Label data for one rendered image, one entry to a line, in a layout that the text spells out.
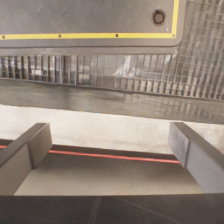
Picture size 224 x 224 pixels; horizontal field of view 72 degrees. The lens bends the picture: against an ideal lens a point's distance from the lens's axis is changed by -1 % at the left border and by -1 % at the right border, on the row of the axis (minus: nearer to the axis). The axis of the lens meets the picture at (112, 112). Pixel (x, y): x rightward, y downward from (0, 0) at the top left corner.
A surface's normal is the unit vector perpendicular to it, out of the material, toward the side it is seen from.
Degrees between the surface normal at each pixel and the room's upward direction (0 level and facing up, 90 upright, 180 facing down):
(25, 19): 0
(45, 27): 0
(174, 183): 75
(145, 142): 2
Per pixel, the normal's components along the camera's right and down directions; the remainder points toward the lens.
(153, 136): -0.02, 0.29
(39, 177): 0.10, -0.84
